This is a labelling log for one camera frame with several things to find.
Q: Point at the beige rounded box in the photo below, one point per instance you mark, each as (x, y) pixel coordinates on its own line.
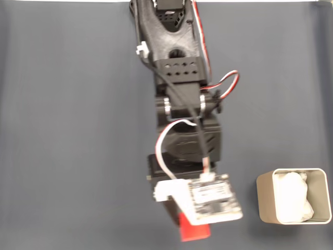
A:
(265, 198)

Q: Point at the red cube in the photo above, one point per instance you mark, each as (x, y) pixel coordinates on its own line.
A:
(195, 231)

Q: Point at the white crumpled paper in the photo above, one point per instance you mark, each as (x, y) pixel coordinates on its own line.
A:
(291, 198)

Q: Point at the camera board on white mount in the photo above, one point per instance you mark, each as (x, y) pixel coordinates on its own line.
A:
(208, 198)

